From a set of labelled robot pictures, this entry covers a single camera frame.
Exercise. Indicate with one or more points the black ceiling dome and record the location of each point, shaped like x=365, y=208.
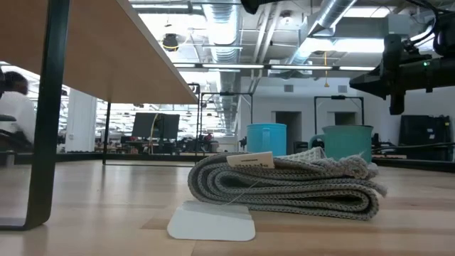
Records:
x=170, y=42

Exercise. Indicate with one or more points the silver spiral air duct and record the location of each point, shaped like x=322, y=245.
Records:
x=222, y=25
x=330, y=14

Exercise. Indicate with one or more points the white paper tag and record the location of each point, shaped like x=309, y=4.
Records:
x=213, y=224

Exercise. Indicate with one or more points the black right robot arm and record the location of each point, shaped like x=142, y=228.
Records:
x=446, y=35

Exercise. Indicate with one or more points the grey wall vent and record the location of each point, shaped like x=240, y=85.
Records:
x=342, y=89
x=289, y=88

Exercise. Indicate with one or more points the person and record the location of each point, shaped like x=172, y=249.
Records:
x=17, y=113

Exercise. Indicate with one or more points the wooden tray board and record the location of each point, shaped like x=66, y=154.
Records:
x=106, y=53

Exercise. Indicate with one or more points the beige towel label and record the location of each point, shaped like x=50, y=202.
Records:
x=250, y=160

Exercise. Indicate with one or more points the grey folded knit towel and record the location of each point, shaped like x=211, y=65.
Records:
x=284, y=192

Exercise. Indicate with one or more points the blue plastic mug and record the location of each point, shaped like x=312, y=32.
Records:
x=266, y=138

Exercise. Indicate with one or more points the ceiling light strip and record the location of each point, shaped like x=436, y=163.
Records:
x=232, y=66
x=301, y=67
x=356, y=68

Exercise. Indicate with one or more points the black equipment cabinet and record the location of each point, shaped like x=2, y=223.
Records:
x=423, y=135

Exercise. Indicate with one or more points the black metal rig frame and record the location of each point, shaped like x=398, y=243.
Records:
x=227, y=94
x=337, y=97

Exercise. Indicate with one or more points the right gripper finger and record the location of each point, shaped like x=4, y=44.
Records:
x=373, y=83

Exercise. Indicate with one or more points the black monitor back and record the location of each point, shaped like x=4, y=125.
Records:
x=145, y=126

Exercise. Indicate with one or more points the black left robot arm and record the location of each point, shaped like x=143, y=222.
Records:
x=254, y=4

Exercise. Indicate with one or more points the teal enamel mug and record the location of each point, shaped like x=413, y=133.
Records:
x=348, y=142

